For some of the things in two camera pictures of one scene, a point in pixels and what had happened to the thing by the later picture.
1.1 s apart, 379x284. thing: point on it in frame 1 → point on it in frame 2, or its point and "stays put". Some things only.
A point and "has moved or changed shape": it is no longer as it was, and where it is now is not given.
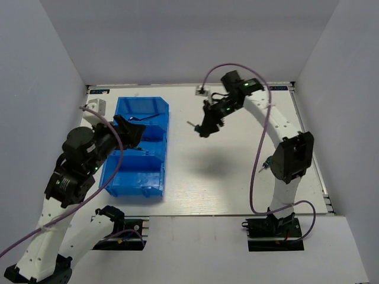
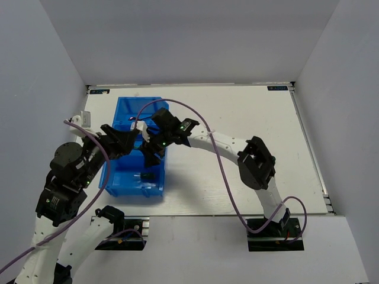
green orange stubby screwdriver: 196,127 has moved or changed shape
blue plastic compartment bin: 140,174 stays put
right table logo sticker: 279,88 stays put
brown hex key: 135,118 stays put
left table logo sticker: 99,92 stays put
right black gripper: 210,119 → 151,159
